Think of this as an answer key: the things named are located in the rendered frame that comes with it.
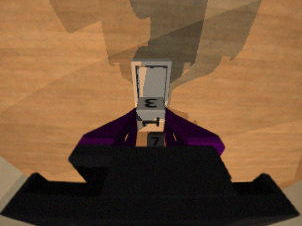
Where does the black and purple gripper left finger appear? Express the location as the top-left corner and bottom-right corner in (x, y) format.
(76, 107), (138, 146)

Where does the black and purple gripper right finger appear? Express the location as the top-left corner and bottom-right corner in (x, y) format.
(164, 107), (225, 156)

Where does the tan digit cube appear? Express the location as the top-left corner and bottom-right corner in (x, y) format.
(147, 135), (165, 146)
(136, 97), (166, 131)

